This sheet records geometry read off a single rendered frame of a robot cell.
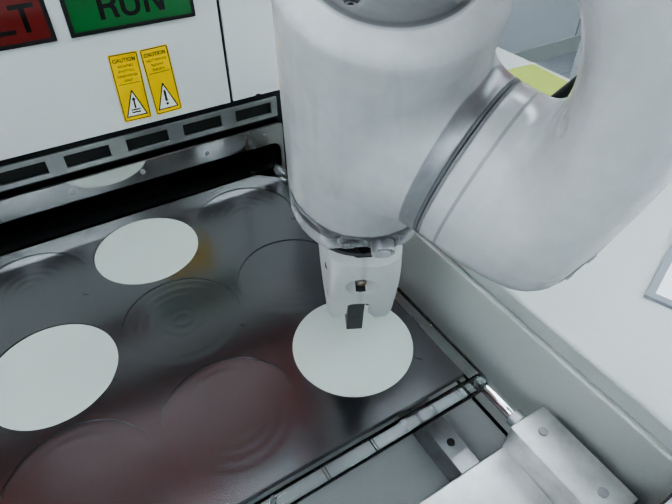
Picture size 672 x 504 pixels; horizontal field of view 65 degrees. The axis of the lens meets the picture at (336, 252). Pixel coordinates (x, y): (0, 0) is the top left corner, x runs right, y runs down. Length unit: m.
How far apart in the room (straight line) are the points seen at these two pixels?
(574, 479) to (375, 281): 0.19
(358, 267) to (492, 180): 0.13
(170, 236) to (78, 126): 0.14
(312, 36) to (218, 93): 0.45
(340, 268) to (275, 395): 0.14
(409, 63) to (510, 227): 0.07
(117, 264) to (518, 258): 0.42
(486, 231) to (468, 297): 0.25
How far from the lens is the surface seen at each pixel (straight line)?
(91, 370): 0.47
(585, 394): 0.41
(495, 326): 0.45
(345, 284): 0.33
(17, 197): 0.62
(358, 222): 0.26
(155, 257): 0.55
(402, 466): 0.48
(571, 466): 0.41
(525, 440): 0.41
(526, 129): 0.21
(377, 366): 0.43
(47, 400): 0.47
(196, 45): 0.60
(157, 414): 0.43
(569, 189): 0.18
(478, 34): 0.19
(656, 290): 0.46
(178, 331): 0.48
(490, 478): 0.42
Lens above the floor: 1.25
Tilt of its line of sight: 42 degrees down
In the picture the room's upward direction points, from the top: straight up
